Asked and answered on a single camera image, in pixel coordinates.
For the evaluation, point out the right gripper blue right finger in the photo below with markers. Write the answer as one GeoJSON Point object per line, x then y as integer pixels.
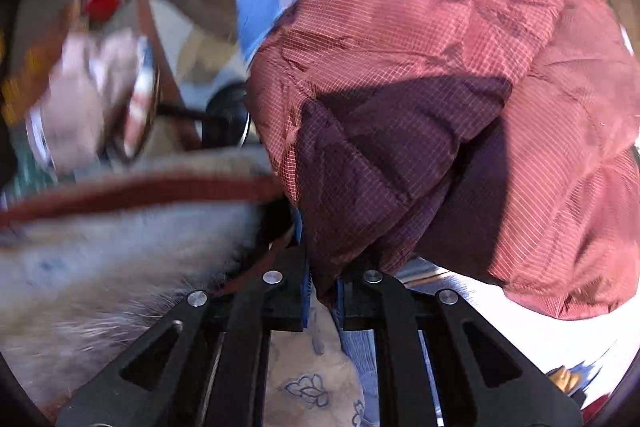
{"type": "Point", "coordinates": [439, 362]}

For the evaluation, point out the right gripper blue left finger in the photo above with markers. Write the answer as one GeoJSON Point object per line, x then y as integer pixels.
{"type": "Point", "coordinates": [204, 362]}

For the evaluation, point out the maroon quilted jacket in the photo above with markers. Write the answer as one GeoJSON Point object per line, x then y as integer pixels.
{"type": "Point", "coordinates": [494, 138]}

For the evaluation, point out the beige fur blanket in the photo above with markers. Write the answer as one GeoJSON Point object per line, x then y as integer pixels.
{"type": "Point", "coordinates": [89, 266]}

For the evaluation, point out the white motorcycle helmet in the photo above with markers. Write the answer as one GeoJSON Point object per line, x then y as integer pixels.
{"type": "Point", "coordinates": [101, 96]}

